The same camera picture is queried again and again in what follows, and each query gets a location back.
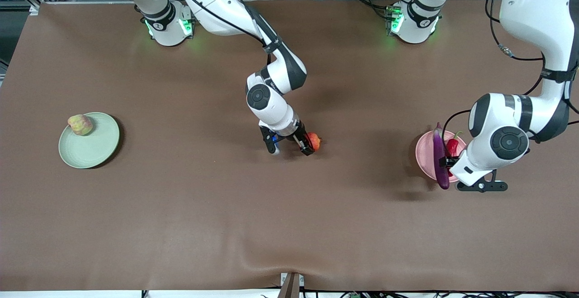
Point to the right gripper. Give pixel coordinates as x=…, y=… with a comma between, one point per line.
x=296, y=134

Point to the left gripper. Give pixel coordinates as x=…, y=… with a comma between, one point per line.
x=448, y=161

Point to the purple eggplant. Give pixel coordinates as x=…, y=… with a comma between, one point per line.
x=439, y=162

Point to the red chili pepper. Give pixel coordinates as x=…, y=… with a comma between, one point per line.
x=452, y=146

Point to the pale yellow-pink apple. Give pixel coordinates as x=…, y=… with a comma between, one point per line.
x=80, y=125

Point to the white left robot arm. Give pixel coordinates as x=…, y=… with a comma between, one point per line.
x=533, y=13

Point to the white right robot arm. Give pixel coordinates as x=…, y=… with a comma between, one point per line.
x=267, y=103

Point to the pink round plate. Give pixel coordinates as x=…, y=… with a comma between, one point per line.
x=425, y=158

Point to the brown table cover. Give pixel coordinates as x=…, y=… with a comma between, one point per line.
x=226, y=221

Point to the pale green round plate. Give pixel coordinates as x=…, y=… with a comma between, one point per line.
x=95, y=148

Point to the grey table edge bracket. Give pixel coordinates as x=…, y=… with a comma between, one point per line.
x=291, y=286

